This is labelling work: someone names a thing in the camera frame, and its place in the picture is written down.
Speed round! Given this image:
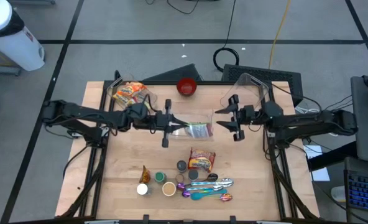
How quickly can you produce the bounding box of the purple head iridescent spoon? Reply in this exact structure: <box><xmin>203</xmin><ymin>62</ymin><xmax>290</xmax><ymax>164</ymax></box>
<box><xmin>176</xmin><ymin>182</ymin><xmax>216</xmax><ymax>191</ymax></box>
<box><xmin>182</xmin><ymin>190</ymin><xmax>225</xmax><ymax>200</ymax></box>

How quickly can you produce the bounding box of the clear plastic bin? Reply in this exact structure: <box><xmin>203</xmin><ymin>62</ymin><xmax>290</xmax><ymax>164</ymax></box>
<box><xmin>166</xmin><ymin>108</ymin><xmax>215</xmax><ymax>141</ymax></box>
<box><xmin>219</xmin><ymin>73</ymin><xmax>269</xmax><ymax>121</ymax></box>
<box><xmin>106</xmin><ymin>79</ymin><xmax>158</xmax><ymax>110</ymax></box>

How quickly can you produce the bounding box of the black wedge panel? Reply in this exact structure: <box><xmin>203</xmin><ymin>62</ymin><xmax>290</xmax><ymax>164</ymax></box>
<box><xmin>142</xmin><ymin>63</ymin><xmax>203</xmax><ymax>83</ymax></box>

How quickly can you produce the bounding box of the white paper sheet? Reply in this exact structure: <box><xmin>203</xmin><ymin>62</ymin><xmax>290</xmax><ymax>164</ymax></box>
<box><xmin>303</xmin><ymin>144</ymin><xmax>331</xmax><ymax>182</ymax></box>

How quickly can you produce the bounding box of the white mouse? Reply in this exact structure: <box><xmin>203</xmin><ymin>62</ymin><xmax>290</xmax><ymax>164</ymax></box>
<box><xmin>330</xmin><ymin>185</ymin><xmax>346</xmax><ymax>203</ymax></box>

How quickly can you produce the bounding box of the black vented computer case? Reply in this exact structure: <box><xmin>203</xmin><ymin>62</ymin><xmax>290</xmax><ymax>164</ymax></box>
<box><xmin>221</xmin><ymin>63</ymin><xmax>304</xmax><ymax>108</ymax></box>

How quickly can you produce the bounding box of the green lid spice jar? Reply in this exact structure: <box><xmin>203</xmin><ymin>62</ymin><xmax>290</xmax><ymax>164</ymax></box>
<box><xmin>154</xmin><ymin>171</ymin><xmax>167</xmax><ymax>184</ymax></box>

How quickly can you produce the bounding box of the backlit keyboard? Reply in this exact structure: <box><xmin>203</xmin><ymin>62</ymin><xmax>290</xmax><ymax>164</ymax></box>
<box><xmin>344</xmin><ymin>169</ymin><xmax>368</xmax><ymax>215</ymax></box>

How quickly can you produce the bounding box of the roast beef ramen packet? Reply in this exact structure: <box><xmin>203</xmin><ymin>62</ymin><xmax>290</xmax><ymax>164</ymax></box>
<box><xmin>187</xmin><ymin>147</ymin><xmax>216</xmax><ymax>174</ymax></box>

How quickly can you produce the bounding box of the green red ramen packet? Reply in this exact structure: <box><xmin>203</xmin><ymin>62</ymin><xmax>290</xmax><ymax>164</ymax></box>
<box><xmin>183</xmin><ymin>122</ymin><xmax>214</xmax><ymax>139</ymax></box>

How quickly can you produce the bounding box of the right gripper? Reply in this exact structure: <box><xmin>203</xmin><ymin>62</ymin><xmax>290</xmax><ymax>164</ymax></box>
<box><xmin>214</xmin><ymin>93</ymin><xmax>266</xmax><ymax>142</ymax></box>

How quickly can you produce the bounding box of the purple label spice bottle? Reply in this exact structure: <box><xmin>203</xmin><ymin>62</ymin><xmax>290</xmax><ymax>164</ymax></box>
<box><xmin>187</xmin><ymin>169</ymin><xmax>200</xmax><ymax>182</ymax></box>

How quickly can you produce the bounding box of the tan lid seasoning jar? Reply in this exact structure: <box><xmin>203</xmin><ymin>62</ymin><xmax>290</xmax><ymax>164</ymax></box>
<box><xmin>162</xmin><ymin>181</ymin><xmax>177</xmax><ymax>197</ymax></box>

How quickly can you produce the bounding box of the yellow cable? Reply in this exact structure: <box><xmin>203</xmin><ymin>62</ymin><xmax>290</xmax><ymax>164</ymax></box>
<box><xmin>267</xmin><ymin>0</ymin><xmax>293</xmax><ymax>70</ymax></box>

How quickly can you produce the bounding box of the yellow ramen packet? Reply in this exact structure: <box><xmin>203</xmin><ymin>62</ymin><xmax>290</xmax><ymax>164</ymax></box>
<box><xmin>111</xmin><ymin>91</ymin><xmax>141</xmax><ymax>108</ymax></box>

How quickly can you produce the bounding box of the teal spoon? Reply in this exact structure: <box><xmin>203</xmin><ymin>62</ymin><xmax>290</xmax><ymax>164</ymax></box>
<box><xmin>190</xmin><ymin>189</ymin><xmax>228</xmax><ymax>202</ymax></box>

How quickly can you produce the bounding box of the grey metal stand base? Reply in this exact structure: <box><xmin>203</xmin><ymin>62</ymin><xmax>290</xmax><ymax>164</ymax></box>
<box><xmin>0</xmin><ymin>63</ymin><xmax>22</xmax><ymax>77</ymax></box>

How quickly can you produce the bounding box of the white trash can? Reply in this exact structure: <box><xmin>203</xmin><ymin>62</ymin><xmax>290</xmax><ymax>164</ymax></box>
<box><xmin>0</xmin><ymin>0</ymin><xmax>46</xmax><ymax>72</ymax></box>

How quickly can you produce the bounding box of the taco seasoning mix packet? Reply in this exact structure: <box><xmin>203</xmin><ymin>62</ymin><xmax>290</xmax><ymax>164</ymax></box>
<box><xmin>139</xmin><ymin>165</ymin><xmax>152</xmax><ymax>184</ymax></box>

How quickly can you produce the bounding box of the grey desk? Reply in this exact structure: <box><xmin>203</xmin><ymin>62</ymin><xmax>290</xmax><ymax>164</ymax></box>
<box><xmin>351</xmin><ymin>75</ymin><xmax>368</xmax><ymax>166</ymax></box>

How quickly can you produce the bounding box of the red black bowl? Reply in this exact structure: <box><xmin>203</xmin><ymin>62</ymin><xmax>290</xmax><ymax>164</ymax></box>
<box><xmin>176</xmin><ymin>77</ymin><xmax>198</xmax><ymax>96</ymax></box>

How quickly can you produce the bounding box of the black coiled cable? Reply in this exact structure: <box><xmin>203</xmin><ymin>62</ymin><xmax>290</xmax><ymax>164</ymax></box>
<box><xmin>212</xmin><ymin>0</ymin><xmax>241</xmax><ymax>73</ymax></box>

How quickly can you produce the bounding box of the rainbow iridescent spoon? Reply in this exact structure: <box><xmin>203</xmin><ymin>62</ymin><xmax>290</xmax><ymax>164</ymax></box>
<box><xmin>202</xmin><ymin>192</ymin><xmax>234</xmax><ymax>202</ymax></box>

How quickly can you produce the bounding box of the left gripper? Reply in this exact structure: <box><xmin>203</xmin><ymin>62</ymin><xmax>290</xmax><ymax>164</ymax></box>
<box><xmin>150</xmin><ymin>98</ymin><xmax>190</xmax><ymax>149</ymax></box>

